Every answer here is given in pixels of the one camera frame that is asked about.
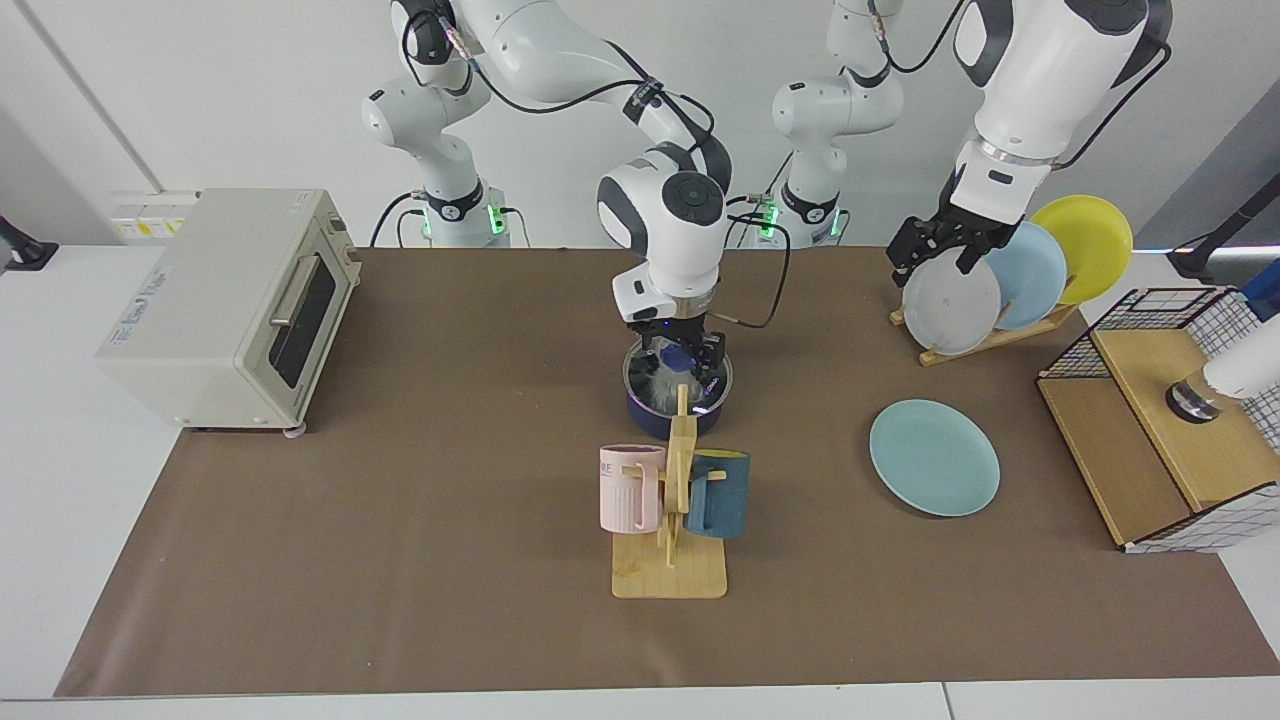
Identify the dark blue pot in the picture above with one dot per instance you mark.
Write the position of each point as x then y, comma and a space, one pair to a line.
645, 422

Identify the light blue plate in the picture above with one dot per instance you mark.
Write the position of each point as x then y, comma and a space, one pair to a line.
1035, 275

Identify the pale toaster oven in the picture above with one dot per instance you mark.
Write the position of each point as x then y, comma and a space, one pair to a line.
190, 320

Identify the white wall socket strip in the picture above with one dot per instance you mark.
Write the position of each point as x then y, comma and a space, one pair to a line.
150, 225

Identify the white vermicelli bundle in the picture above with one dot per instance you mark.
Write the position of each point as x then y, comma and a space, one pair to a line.
655, 385

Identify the blue object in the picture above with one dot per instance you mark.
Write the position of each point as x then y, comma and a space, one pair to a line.
1268, 295

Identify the wooden cup stand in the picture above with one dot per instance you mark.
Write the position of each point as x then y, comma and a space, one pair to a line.
670, 575

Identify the yellow plate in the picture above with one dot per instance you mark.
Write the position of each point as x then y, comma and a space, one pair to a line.
1095, 240

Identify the teal plate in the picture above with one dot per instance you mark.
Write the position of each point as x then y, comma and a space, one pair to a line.
935, 460

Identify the black clamp mount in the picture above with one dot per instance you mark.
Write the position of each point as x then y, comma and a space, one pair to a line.
30, 255

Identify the brown table cloth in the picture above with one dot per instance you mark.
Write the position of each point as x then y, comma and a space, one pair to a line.
400, 550

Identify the dark teal cup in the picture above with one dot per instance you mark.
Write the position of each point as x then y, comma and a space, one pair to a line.
725, 500

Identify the white plate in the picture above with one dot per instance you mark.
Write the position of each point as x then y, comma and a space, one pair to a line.
950, 305

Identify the white cylinder with dark tip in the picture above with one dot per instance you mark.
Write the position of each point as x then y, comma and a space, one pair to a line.
1245, 370

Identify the pink cup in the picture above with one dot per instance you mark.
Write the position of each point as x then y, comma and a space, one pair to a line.
625, 500

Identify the glass lid with blue knob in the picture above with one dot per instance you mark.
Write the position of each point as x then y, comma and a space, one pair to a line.
645, 395

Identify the wooden plate rack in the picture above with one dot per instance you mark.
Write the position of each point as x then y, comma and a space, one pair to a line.
990, 342

